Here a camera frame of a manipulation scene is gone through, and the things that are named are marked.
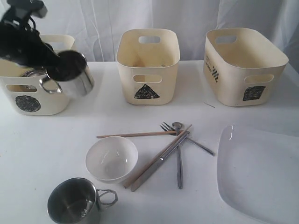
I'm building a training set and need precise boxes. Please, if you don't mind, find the steel table knife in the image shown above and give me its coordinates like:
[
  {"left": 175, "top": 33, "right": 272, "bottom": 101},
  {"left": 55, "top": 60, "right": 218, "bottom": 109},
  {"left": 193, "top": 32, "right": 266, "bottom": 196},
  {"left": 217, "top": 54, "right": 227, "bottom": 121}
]
[{"left": 131, "top": 131, "right": 190, "bottom": 192}]

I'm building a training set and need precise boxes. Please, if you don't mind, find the short steel cup wire handle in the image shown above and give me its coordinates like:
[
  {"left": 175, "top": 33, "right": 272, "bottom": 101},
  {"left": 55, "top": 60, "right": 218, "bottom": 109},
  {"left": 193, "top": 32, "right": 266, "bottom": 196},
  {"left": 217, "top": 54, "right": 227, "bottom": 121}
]
[{"left": 47, "top": 177, "right": 118, "bottom": 224}]

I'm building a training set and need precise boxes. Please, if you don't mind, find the diagonal wooden chopstick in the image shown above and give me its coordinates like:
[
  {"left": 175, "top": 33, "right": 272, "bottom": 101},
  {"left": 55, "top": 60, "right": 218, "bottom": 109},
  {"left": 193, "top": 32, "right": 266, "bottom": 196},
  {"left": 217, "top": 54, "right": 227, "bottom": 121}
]
[{"left": 123, "top": 124, "right": 192, "bottom": 188}]

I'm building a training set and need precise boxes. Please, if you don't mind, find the white curtain backdrop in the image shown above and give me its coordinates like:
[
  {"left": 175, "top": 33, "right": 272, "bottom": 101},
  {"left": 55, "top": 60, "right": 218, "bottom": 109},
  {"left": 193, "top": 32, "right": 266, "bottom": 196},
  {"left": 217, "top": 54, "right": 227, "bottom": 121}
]
[{"left": 35, "top": 0, "right": 299, "bottom": 68}]

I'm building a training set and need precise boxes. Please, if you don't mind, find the white ceramic bowl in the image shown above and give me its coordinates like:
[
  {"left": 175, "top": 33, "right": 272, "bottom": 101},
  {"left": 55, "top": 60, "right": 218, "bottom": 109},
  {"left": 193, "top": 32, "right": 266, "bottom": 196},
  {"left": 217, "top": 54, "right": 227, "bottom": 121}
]
[{"left": 85, "top": 136, "right": 138, "bottom": 184}]

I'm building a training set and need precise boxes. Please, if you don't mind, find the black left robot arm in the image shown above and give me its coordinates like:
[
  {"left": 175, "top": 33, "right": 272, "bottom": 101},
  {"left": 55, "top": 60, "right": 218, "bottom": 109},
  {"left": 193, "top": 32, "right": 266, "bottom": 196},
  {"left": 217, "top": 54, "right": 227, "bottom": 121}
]
[{"left": 0, "top": 0, "right": 86, "bottom": 81}]

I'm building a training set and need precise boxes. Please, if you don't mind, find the tall steel mug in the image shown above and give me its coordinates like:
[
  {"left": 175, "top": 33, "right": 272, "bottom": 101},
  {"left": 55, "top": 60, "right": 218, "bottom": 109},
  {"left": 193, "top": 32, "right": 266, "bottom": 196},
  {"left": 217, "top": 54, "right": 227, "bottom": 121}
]
[{"left": 39, "top": 50, "right": 94, "bottom": 98}]

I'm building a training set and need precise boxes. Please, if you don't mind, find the steel fork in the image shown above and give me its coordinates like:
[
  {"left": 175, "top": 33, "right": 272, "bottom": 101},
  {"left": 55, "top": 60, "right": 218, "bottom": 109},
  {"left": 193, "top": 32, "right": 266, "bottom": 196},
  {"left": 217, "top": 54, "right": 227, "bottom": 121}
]
[{"left": 159, "top": 122, "right": 216, "bottom": 156}]

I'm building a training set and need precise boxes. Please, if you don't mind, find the steel spoon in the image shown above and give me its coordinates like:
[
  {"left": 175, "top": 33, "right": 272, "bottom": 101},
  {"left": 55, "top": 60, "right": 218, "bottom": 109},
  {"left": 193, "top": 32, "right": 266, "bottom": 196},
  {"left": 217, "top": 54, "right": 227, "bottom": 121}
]
[{"left": 172, "top": 122, "right": 184, "bottom": 189}]

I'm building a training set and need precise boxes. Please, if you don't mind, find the cream bin with triangle mark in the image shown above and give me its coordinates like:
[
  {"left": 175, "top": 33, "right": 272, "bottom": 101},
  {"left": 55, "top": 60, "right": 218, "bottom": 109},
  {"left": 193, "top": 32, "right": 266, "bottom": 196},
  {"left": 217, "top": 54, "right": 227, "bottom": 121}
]
[{"left": 116, "top": 28, "right": 180, "bottom": 105}]

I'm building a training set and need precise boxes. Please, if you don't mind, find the cream bin with square mark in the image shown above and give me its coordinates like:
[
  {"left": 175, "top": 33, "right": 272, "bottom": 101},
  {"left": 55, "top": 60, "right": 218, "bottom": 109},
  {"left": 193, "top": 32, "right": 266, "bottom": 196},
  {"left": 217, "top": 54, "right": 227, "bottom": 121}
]
[{"left": 203, "top": 28, "right": 289, "bottom": 107}]

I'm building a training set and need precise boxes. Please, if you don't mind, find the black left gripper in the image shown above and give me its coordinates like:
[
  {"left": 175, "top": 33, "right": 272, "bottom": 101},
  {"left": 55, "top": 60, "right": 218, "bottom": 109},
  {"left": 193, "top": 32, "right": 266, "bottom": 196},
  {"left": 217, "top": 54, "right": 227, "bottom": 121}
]
[{"left": 0, "top": 21, "right": 85, "bottom": 81}]

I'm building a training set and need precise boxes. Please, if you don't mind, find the cream bin with circle mark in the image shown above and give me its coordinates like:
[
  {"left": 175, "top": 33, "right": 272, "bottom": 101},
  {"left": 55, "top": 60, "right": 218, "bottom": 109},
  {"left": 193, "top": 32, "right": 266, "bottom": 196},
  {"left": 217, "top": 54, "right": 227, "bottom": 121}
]
[{"left": 0, "top": 35, "right": 78, "bottom": 116}]

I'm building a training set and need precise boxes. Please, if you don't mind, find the white square plate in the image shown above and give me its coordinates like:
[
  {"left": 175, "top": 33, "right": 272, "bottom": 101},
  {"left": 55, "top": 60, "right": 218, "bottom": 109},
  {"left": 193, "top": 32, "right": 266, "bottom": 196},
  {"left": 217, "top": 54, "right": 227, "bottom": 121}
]
[{"left": 217, "top": 125, "right": 299, "bottom": 224}]

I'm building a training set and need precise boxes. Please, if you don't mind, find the horizontal wooden chopstick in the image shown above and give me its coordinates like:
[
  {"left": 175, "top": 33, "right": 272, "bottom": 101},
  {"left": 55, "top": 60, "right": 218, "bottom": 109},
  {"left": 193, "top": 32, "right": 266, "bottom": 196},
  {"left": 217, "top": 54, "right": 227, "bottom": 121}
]
[{"left": 96, "top": 131, "right": 176, "bottom": 139}]

